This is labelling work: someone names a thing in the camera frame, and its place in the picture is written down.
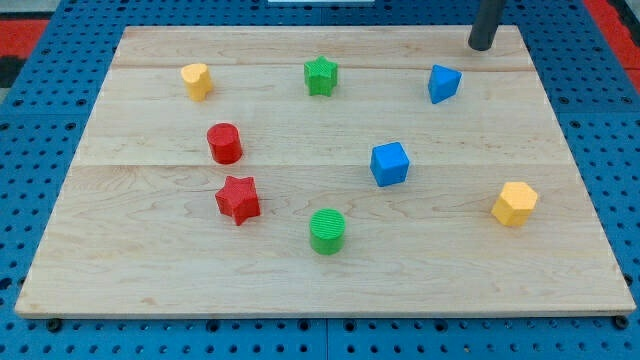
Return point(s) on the wooden board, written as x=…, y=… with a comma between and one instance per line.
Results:
x=136, y=231

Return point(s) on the blue triangle block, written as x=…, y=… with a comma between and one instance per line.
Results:
x=443, y=83

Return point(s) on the green cylinder block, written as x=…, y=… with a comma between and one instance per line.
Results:
x=327, y=227

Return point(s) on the blue cube block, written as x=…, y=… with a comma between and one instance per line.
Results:
x=389, y=164

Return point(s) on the red star block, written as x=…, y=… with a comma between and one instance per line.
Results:
x=238, y=199

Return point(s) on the red cylinder block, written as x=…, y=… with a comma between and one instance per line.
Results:
x=224, y=143

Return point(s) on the green star block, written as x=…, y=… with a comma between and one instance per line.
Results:
x=320, y=76

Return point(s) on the yellow heart block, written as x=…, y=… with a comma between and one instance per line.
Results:
x=197, y=80

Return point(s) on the yellow hexagon block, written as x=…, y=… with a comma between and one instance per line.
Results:
x=515, y=203

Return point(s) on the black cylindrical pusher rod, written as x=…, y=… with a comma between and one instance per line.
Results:
x=485, y=25

